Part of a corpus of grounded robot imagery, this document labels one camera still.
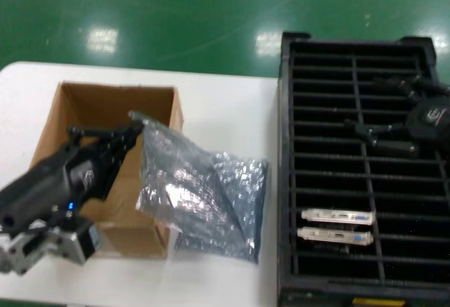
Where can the open brown cardboard box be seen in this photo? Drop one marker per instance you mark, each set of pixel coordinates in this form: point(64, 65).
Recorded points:
point(105, 103)

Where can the translucent antistatic bag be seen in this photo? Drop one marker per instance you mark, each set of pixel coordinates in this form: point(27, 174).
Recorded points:
point(183, 187)

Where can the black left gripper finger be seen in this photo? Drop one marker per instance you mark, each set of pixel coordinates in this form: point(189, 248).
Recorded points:
point(105, 134)
point(116, 156)

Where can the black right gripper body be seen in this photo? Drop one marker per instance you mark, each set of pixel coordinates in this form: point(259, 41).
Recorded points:
point(432, 121)

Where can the flat grey antistatic bag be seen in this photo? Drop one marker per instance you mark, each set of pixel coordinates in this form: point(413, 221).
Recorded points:
point(253, 187)

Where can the graphics card with silver bracket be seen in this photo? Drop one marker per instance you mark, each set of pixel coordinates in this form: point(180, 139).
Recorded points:
point(334, 236)
point(337, 216)

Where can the black slotted plastic container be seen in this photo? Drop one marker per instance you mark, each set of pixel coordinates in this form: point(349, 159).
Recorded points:
point(286, 128)

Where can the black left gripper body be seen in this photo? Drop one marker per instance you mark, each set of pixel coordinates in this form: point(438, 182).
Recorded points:
point(52, 184)

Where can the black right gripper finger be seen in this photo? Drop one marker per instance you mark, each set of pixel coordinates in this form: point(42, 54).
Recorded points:
point(422, 87)
point(376, 134)

